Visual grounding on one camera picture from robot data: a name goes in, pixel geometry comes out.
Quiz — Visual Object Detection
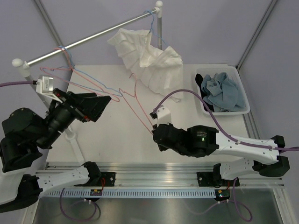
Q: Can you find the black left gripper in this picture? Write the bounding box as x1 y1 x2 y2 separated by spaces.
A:
38 87 113 148

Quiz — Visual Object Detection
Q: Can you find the pink hanger with jeans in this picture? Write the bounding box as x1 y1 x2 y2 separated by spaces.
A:
119 73 153 135

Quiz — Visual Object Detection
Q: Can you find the blue hanger with denim shirt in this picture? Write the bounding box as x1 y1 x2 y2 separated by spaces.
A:
50 46 123 100

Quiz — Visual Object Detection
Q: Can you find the pink wire hanger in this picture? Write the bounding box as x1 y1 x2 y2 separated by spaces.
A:
40 46 120 103

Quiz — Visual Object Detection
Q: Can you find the black skirt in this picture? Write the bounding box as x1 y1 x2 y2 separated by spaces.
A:
195 73 214 112

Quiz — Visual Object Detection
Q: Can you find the white shirt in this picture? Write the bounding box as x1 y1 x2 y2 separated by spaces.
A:
107 28 184 96

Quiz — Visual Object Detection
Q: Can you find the light blue denim shirt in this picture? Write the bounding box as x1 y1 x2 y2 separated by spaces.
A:
201 72 245 112

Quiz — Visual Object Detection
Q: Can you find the blue hanger with white shirt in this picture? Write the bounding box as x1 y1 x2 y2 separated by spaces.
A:
142 10 168 49

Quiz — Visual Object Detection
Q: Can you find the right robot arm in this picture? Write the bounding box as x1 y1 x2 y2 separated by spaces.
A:
152 124 290 188

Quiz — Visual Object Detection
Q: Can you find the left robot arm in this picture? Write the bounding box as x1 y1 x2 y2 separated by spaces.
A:
0 89 111 213

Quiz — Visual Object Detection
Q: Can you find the white plastic basket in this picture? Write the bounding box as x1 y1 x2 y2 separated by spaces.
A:
195 65 250 116

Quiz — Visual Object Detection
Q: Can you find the silver clothes rack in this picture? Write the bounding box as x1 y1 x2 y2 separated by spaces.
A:
11 0 164 140

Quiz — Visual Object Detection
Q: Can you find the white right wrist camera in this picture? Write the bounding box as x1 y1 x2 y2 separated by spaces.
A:
150 105 172 128

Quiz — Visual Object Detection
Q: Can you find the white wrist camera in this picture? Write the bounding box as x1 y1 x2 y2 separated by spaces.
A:
150 105 172 128
36 75 62 103

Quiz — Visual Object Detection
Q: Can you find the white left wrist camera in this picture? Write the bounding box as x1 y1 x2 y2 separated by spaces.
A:
36 75 62 103

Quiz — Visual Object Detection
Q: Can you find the white slotted cable duct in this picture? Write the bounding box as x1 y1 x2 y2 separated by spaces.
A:
47 189 216 198

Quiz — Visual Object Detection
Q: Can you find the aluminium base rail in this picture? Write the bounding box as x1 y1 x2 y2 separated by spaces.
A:
41 162 285 189

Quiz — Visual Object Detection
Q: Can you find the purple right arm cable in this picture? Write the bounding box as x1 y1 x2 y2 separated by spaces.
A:
151 89 299 221

